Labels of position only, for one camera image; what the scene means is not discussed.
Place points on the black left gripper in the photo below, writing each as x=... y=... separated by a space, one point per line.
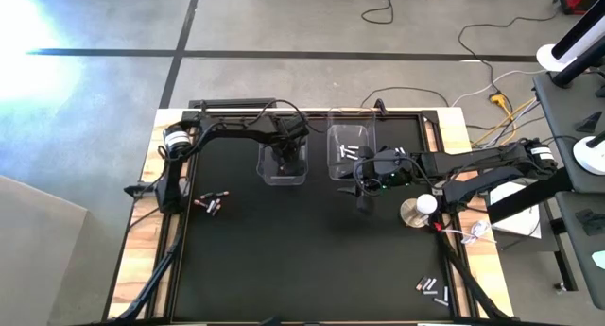
x=290 y=151

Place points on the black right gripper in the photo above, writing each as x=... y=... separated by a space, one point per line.
x=385 y=167

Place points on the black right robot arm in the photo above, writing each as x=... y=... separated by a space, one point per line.
x=472 y=163

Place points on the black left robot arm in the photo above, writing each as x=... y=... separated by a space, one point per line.
x=227 y=130

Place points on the clear plastic bin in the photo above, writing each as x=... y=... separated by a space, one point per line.
x=264 y=175
x=335 y=127

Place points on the black table mat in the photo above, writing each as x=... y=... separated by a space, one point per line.
x=307 y=250

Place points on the black bar behind table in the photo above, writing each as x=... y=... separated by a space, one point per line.
x=231 y=103

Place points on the white board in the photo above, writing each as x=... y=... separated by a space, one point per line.
x=515 y=222

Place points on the yellow power plug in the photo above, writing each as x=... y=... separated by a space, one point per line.
x=497 y=99

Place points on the black diagonal beam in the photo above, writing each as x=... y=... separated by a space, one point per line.
x=529 y=198

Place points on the gray side table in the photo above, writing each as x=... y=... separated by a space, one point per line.
x=558 y=113
x=581 y=269

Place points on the white round stand base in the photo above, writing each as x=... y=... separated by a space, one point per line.
x=588 y=158
x=548 y=56

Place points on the black flat part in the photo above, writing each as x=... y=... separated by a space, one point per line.
x=591 y=221

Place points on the pale teal sheet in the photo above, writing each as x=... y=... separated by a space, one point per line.
x=599 y=260

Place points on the gray cabinet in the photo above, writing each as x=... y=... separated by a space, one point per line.
x=38 y=260

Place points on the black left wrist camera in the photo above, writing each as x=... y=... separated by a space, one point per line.
x=293 y=126

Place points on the black aluminium table frame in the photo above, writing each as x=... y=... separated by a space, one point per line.
x=174 y=279

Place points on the black triangular bracket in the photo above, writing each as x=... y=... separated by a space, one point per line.
x=591 y=125

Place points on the black and white post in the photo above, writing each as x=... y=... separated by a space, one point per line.
x=583 y=30

